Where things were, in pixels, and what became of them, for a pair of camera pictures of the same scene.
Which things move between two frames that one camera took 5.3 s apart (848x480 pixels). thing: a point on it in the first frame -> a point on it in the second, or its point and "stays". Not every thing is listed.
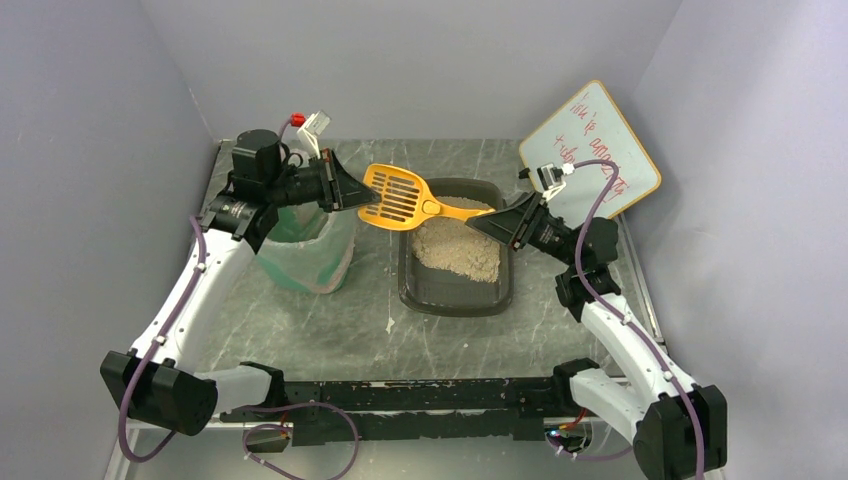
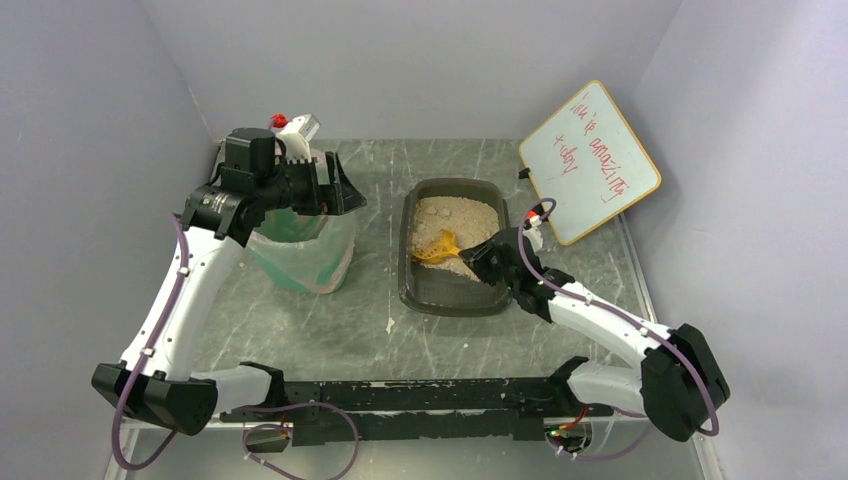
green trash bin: (310, 248) stays
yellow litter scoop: (405, 202) -> (438, 251)
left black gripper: (333, 181) stays
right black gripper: (525, 225) -> (499, 258)
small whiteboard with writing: (590, 128) stays
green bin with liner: (308, 248) stays
